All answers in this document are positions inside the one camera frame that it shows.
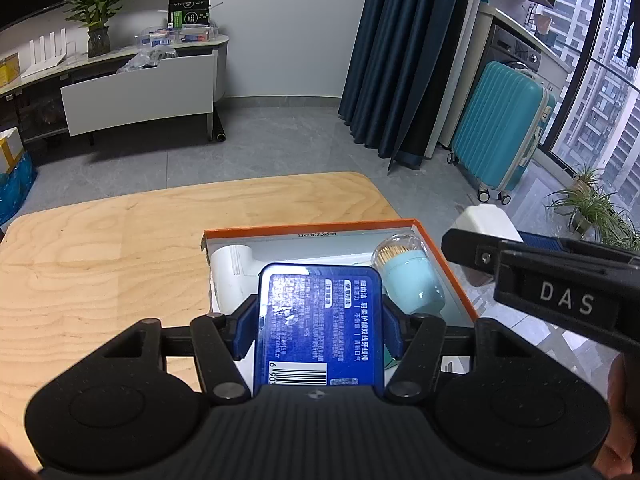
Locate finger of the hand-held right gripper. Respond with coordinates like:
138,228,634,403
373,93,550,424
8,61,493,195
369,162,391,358
517,231,640,267
441,228,503,275

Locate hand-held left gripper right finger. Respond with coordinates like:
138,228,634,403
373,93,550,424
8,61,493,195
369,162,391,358
382,300,533,403

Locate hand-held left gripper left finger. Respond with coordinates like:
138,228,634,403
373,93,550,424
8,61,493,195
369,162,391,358
102,294,258,403

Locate white wall charger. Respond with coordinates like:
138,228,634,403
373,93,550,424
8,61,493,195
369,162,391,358
459,203,522,290

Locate white vaporizer with green button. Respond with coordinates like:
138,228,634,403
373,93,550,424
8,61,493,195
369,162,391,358
209,243,262,322

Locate light blue toothpick holder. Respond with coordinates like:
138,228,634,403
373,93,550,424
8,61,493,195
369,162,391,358
371,234,447,317

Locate blue tin box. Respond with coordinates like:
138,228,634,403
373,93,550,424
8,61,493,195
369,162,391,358
252,264,386,397

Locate shallow orange cardboard box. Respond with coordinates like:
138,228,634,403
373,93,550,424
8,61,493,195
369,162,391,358
202,217,481,376

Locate person's right hand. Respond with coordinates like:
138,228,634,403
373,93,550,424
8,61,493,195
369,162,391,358
606,352,640,480

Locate potted spider plant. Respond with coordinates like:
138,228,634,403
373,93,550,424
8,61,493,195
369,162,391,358
547,167,618,233
595,210,640,251

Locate teal ribbed suitcase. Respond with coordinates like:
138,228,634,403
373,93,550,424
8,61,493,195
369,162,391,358
447,61,557,205

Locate glass balcony window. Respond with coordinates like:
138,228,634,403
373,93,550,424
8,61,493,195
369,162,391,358
550,0,640,181

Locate grey front-loading washing machine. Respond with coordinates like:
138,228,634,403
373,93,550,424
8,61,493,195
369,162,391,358
487,22,543,78

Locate dark blue curtain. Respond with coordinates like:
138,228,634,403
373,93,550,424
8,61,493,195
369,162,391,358
339,0,473,173

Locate hanging dark clothes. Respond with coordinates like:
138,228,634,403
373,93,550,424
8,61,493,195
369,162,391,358
615,5,640,68

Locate white counter cabinet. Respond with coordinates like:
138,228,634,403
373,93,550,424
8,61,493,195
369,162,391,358
477,0,576,91

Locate white open drawer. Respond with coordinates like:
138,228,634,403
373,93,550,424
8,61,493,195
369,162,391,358
61,52,217,137

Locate blue wrapped pack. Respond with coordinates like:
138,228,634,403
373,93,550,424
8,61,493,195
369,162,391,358
0,155,38,226

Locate crumpled clear plastic bags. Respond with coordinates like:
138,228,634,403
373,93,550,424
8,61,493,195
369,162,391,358
117,45,177,73

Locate white and yellow carton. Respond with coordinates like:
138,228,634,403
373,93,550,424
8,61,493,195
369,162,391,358
0,127,25,173

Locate clear plastic storage box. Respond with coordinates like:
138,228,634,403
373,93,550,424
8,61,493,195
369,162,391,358
177,25,221,43
134,27,178,48

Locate long white-topped media cabinet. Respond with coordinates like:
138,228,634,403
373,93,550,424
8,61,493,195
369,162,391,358
0,35,230,143

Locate black and green box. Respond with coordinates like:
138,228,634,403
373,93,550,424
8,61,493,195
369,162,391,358
167,0,211,29

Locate bamboo plant in dark vase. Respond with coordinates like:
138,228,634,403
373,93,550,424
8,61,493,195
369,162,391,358
64,0,141,58

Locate white router with antennas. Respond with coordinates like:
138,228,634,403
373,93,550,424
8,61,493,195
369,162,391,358
20,31,68,79

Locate yellow cardboard box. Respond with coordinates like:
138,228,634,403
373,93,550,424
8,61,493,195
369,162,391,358
0,54,22,87

